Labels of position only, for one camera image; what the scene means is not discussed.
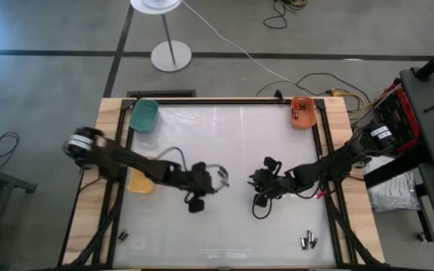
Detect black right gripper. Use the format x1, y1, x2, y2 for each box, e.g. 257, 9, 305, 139
247, 157, 297, 208

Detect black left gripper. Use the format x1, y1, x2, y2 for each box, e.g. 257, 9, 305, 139
182, 162, 216, 215

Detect yellow plastic bin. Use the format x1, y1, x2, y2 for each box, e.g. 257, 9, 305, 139
126, 167, 156, 195

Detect orange plastic bin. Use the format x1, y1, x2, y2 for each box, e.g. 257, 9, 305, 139
290, 96, 317, 130

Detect teal plastic bin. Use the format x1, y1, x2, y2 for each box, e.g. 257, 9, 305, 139
129, 98, 160, 134

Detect black flat bar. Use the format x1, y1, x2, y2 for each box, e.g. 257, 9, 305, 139
126, 89, 197, 99

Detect white plastic bag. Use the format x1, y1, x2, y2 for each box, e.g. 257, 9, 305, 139
363, 154, 421, 213

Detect red and black case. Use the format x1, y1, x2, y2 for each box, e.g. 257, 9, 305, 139
374, 83, 422, 155

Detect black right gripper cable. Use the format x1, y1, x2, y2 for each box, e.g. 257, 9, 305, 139
252, 193, 274, 221

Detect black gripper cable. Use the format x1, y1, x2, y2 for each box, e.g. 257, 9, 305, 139
252, 193, 274, 221
155, 147, 188, 166

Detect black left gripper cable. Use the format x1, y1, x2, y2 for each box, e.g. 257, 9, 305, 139
155, 147, 188, 166

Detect yellow cable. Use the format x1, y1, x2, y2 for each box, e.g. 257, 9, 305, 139
328, 88, 367, 114

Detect black floor cables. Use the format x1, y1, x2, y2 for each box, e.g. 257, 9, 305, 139
256, 72, 371, 114

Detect white pedestal stand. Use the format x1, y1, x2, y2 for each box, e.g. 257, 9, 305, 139
130, 0, 193, 73

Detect white cable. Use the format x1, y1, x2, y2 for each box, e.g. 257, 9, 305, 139
181, 0, 312, 98

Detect black cable bundle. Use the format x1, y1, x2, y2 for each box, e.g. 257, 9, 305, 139
262, 0, 309, 30

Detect black floor cable loop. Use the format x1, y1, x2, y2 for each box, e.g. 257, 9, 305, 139
0, 131, 20, 170

